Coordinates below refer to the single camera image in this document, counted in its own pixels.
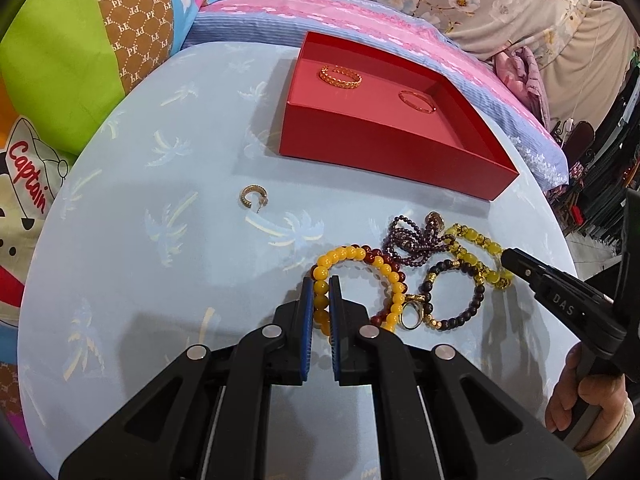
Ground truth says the colourful monkey cartoon quilt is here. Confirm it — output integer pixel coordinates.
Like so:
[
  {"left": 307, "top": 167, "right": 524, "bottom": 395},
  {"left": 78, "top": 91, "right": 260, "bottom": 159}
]
[{"left": 1, "top": 0, "right": 219, "bottom": 440}]

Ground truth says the purple garnet bead strand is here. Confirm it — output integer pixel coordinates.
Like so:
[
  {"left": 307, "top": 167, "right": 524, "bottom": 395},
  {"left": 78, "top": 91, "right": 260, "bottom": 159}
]
[{"left": 382, "top": 211, "right": 454, "bottom": 268}]

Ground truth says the yellow-green cat-eye bead bracelet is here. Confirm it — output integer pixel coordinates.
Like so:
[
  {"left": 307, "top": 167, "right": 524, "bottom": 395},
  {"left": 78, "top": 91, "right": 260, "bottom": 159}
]
[{"left": 444, "top": 222, "right": 514, "bottom": 292}]

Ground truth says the dark red bead bracelet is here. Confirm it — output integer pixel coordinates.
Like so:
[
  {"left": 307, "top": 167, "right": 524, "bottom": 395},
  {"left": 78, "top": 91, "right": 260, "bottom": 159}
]
[{"left": 360, "top": 244, "right": 407, "bottom": 328}]

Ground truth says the pink and blue pillow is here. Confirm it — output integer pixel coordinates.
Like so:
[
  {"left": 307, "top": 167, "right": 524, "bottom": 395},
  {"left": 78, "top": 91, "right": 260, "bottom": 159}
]
[{"left": 183, "top": 0, "right": 570, "bottom": 192}]

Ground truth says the grey floral blanket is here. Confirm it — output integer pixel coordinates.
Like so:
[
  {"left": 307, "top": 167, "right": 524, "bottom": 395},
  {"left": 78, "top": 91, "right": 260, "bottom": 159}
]
[{"left": 373, "top": 0, "right": 639, "bottom": 127}]

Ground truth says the gold ring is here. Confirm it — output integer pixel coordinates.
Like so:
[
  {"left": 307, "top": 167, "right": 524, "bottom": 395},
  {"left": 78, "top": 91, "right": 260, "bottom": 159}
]
[{"left": 399, "top": 294, "right": 428, "bottom": 332}]

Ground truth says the yellow amber bead bracelet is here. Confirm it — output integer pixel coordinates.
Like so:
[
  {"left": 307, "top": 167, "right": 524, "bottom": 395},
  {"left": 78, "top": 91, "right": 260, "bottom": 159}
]
[{"left": 310, "top": 244, "right": 408, "bottom": 344}]

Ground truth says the right hand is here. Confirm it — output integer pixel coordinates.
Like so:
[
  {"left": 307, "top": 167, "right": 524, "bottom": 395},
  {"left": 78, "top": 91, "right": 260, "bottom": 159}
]
[{"left": 544, "top": 342, "right": 628, "bottom": 452}]

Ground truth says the gold twisted bangle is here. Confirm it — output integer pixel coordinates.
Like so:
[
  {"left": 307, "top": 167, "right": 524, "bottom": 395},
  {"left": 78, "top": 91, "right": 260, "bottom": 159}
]
[{"left": 318, "top": 65, "right": 362, "bottom": 90}]

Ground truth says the gold hoop earring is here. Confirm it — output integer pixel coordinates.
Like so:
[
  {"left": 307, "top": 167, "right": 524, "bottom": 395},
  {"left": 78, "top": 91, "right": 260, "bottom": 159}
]
[{"left": 240, "top": 184, "right": 269, "bottom": 212}]

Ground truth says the thin rose gold bangle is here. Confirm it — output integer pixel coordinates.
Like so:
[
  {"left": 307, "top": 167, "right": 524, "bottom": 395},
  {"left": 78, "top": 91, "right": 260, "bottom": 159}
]
[{"left": 398, "top": 90, "right": 437, "bottom": 114}]

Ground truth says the pink purple folded cloth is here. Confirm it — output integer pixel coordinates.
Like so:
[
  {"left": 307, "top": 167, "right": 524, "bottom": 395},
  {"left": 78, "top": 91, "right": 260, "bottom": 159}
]
[{"left": 494, "top": 46, "right": 551, "bottom": 130}]

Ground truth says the black and gold bead bracelet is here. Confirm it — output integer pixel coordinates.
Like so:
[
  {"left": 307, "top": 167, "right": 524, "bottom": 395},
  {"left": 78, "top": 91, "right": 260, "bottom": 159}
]
[{"left": 418, "top": 258, "right": 487, "bottom": 332}]

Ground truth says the red jewelry tray box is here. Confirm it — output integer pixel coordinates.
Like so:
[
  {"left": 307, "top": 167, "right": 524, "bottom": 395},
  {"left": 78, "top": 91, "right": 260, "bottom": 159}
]
[{"left": 279, "top": 32, "right": 518, "bottom": 200}]

